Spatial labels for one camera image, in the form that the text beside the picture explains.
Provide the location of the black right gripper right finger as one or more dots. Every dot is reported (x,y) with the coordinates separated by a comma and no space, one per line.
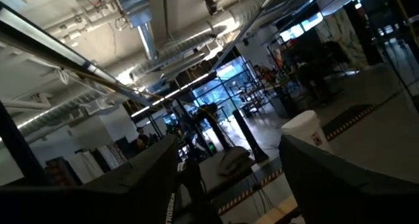
(343,201)

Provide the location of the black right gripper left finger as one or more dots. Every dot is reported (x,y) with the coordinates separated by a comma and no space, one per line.
(98,204)

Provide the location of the person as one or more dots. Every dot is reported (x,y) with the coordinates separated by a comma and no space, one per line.
(142,142)

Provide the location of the black yellow striped floor mat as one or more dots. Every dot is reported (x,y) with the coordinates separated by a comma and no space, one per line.
(347,122)

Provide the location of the white paper cup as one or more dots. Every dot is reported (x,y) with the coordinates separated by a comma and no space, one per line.
(304,129)

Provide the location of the yellow black hazard tape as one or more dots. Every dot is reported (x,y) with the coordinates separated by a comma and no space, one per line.
(242,194)

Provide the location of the grey folded cloth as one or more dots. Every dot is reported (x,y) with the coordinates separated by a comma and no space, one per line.
(234,160)

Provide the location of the dark grey side desk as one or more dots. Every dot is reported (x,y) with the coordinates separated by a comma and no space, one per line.
(212,179)

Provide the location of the marbled fabric panel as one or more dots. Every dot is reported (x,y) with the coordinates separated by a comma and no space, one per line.
(340,37)

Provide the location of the silver rectangular ventilation duct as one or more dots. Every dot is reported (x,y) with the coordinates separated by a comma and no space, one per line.
(144,37)

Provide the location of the silver spiral ventilation duct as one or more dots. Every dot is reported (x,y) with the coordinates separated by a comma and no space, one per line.
(196,37)

